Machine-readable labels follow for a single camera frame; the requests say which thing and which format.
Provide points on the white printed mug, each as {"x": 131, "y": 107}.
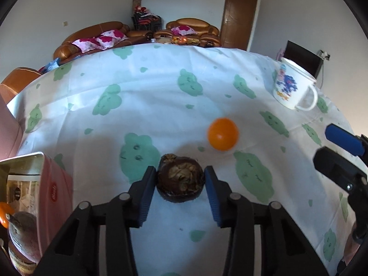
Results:
{"x": 294, "y": 87}

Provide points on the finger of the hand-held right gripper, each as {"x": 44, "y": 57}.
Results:
{"x": 343, "y": 139}
{"x": 335, "y": 165}

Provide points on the dark storage rack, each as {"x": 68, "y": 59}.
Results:
{"x": 145, "y": 17}

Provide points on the pink metal tin box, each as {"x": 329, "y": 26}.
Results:
{"x": 54, "y": 195}

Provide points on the black television screen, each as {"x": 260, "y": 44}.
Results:
{"x": 303, "y": 59}

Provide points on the round purple fruit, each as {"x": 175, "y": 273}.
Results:
{"x": 24, "y": 233}

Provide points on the small orange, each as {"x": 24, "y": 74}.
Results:
{"x": 223, "y": 133}
{"x": 4, "y": 214}

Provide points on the brown leather armchair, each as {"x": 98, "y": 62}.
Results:
{"x": 201, "y": 30}

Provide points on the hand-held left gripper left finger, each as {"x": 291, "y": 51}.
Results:
{"x": 145, "y": 199}

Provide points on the brown wooden door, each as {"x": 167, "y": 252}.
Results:
{"x": 238, "y": 20}

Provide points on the brown leather sofa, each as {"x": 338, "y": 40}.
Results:
{"x": 86, "y": 33}

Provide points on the brown wooden chair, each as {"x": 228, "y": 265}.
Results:
{"x": 17, "y": 79}

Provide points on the wall power outlet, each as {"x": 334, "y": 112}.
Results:
{"x": 325, "y": 54}

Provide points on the blue cloth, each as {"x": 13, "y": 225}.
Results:
{"x": 50, "y": 66}

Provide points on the pink floral cushion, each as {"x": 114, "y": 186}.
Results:
{"x": 110, "y": 38}
{"x": 181, "y": 30}
{"x": 84, "y": 44}

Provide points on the cluttered coffee table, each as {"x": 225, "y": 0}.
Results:
{"x": 178, "y": 40}

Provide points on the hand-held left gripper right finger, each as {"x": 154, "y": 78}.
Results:
{"x": 212, "y": 199}

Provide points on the person's right hand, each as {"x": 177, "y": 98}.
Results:
{"x": 350, "y": 248}

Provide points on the pink electric kettle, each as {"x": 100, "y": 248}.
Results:
{"x": 8, "y": 129}

